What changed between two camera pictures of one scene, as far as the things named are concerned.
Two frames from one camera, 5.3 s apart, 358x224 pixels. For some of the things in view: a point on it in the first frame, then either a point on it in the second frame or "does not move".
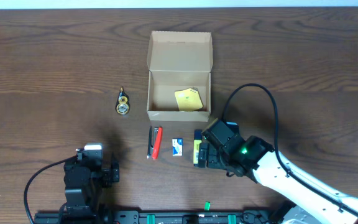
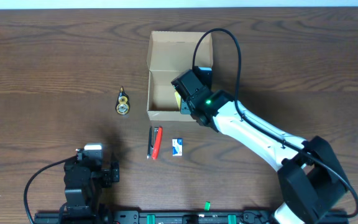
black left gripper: (115, 173) does not move
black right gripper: (211, 154) → (184, 109)
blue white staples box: (177, 147) does not move
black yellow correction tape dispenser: (122, 103) does not move
